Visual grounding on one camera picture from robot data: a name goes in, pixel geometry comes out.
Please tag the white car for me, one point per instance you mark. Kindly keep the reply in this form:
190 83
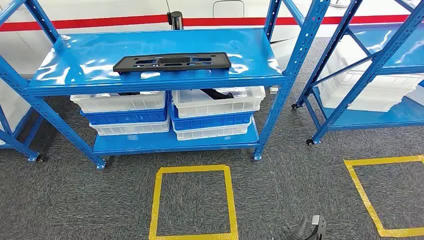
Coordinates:
116 8

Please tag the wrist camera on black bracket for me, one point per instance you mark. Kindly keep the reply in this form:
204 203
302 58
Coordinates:
318 228

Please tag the blue metal shelf rack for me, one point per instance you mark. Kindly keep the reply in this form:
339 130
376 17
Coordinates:
16 145
165 43
366 79

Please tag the black part inside crate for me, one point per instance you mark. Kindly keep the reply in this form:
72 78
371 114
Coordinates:
129 94
217 94

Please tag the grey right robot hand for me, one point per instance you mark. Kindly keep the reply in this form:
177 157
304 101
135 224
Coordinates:
298 232

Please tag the black plastic car part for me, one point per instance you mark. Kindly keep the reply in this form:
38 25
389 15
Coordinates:
218 61

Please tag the silver round stand base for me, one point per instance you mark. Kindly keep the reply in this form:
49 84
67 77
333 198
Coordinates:
339 3

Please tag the yellow floor tape square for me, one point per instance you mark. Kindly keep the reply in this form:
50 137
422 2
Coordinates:
192 169
381 160

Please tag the black stanchion post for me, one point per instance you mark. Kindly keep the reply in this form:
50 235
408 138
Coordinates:
177 21

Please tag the red barrier belt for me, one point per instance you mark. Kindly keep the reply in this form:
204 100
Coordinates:
82 23
232 22

